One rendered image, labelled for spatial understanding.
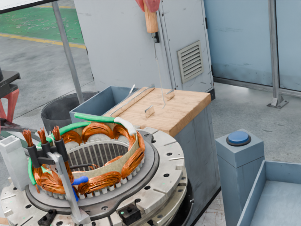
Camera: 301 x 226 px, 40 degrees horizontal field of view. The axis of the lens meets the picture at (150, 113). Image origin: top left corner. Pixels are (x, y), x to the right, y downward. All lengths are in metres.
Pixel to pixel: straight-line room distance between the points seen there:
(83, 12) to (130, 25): 0.56
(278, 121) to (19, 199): 2.53
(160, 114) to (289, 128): 2.11
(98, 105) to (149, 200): 0.55
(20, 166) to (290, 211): 0.44
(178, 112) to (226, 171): 0.17
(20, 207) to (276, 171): 0.43
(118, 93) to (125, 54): 2.16
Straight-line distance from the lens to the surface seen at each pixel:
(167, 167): 0.70
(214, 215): 1.08
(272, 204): 0.71
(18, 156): 0.72
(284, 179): 0.75
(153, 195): 0.64
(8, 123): 0.82
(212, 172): 1.09
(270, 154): 2.73
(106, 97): 1.16
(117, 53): 3.40
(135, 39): 3.16
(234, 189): 0.89
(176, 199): 0.68
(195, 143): 0.99
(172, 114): 0.93
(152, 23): 0.65
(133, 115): 0.97
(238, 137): 0.85
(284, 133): 2.94
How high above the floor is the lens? 1.47
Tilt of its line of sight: 25 degrees down
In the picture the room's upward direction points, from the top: 11 degrees counter-clockwise
